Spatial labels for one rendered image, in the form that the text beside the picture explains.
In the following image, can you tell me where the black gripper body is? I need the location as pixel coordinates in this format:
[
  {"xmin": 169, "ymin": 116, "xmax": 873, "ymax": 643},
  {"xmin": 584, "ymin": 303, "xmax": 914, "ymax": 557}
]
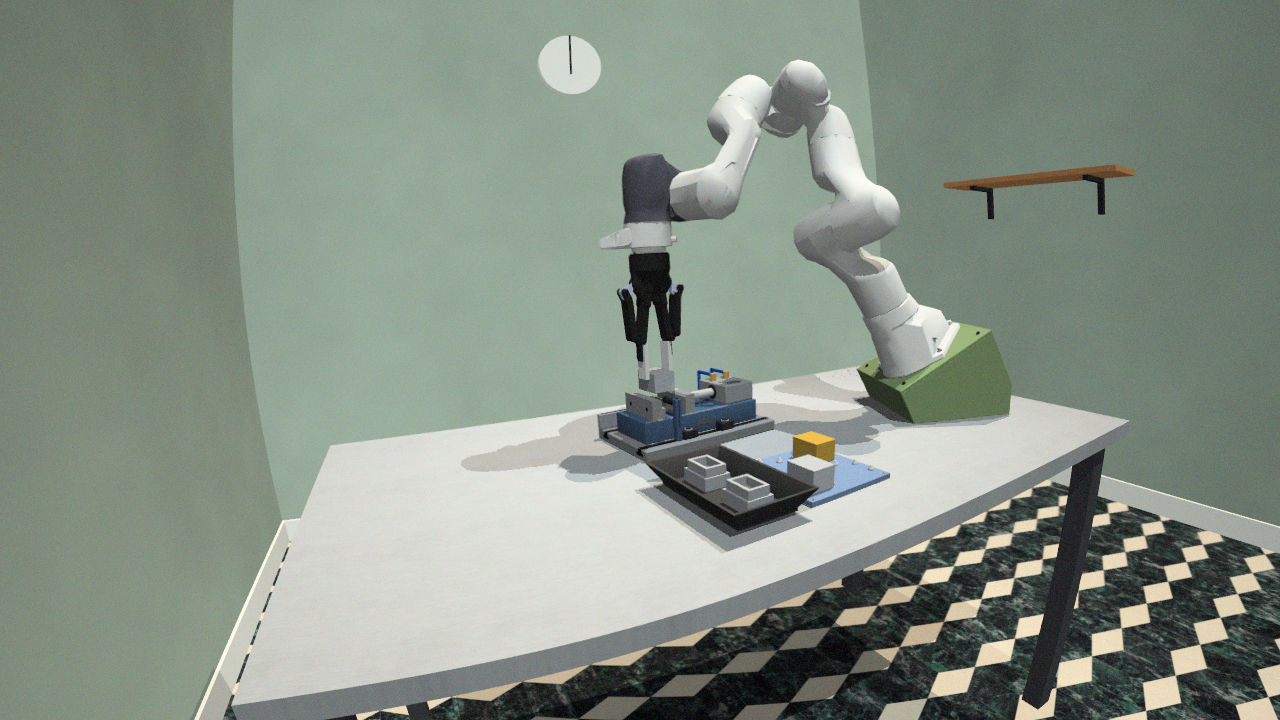
[{"xmin": 628, "ymin": 252, "xmax": 672, "ymax": 302}]

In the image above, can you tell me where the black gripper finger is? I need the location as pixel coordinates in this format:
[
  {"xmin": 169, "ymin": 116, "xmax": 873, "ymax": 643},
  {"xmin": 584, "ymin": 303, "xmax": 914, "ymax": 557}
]
[
  {"xmin": 617, "ymin": 283, "xmax": 653, "ymax": 380},
  {"xmin": 652, "ymin": 282, "xmax": 684, "ymax": 372}
]

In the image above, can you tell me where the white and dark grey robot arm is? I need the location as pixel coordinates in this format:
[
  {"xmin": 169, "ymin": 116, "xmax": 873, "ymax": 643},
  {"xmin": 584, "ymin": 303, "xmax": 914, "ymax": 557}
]
[{"xmin": 599, "ymin": 60, "xmax": 960, "ymax": 378}]

